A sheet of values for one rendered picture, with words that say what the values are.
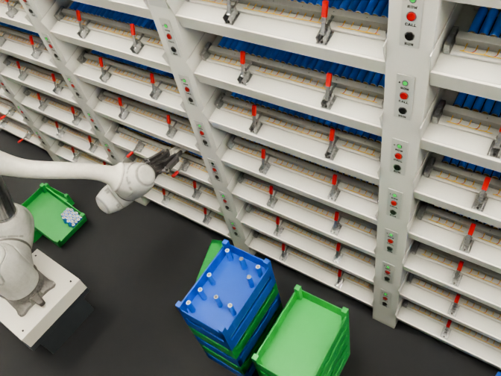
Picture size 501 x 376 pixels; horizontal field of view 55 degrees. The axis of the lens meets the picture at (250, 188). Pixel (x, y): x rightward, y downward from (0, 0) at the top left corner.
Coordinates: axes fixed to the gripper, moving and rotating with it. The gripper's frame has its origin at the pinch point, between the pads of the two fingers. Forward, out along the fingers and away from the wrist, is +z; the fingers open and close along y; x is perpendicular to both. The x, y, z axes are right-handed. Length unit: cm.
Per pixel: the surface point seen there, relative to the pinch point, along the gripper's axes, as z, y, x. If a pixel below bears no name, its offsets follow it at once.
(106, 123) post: -1.4, 41.7, -0.6
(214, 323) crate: -44, -51, 27
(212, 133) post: -9.4, -28.3, -22.5
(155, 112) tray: -1.0, 8.2, -16.0
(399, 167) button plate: -13, -94, -36
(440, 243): -6, -108, -10
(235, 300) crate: -34, -53, 25
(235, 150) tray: -2.5, -32.3, -13.0
